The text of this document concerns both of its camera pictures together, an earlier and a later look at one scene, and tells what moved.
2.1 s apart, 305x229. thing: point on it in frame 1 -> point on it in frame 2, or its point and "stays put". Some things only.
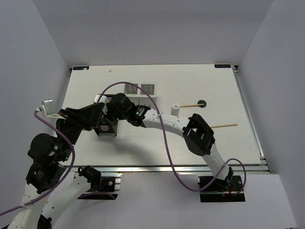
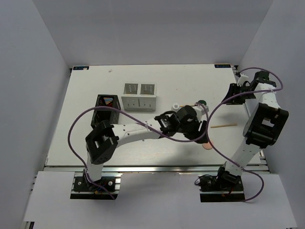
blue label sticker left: x=81 y=68 stays put
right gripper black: x=107 y=115 -> x=233 y=88
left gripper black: x=89 y=115 -> x=196 y=133
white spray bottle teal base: x=175 y=109 stays put
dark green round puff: x=202 y=102 stays put
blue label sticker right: x=222 y=66 stays put
